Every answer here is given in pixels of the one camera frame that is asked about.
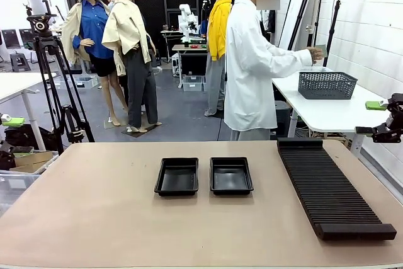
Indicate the black step stool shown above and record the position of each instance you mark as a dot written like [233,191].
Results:
[19,61]

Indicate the black ESD tray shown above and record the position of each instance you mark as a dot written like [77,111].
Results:
[231,177]
[176,177]

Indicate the grey plastic basket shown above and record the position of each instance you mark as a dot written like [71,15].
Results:
[327,86]

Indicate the person's right hand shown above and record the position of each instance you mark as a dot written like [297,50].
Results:
[315,55]

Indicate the person in white shirt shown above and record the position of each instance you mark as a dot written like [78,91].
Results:
[248,77]

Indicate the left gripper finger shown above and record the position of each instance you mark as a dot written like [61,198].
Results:
[14,121]
[20,149]

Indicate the black camera tripod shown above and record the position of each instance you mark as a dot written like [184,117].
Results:
[42,45]

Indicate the black slotted board rack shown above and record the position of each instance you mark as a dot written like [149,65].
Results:
[327,187]

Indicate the clear plastic crate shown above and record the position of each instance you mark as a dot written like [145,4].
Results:
[12,184]

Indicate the background workbench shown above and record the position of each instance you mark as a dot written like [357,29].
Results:
[189,48]

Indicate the mannequin yellow hoodie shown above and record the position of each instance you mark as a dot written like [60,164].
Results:
[220,29]

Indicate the black light stand tripod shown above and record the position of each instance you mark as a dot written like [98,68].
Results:
[303,7]

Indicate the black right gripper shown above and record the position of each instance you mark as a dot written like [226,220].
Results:
[396,127]

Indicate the cardboard box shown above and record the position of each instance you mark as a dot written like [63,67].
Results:
[31,158]

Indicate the clear plastic bin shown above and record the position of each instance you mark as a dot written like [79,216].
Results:
[315,69]

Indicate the clear storage box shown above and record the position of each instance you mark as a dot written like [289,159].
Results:
[192,84]
[89,82]

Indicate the black monitor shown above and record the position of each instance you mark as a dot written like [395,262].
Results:
[25,36]
[9,39]

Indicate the mannequin cream jacket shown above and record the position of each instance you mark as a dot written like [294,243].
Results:
[126,29]

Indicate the black bag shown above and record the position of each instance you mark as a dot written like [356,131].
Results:
[28,136]

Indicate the person's right forearm white sleeve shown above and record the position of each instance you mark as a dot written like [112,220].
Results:
[292,61]

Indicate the small white background robot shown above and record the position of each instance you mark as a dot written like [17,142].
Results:
[185,14]

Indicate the mannequin blue shirt black hat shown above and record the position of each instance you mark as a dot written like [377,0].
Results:
[93,36]

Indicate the white side table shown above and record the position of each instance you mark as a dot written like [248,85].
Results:
[330,114]

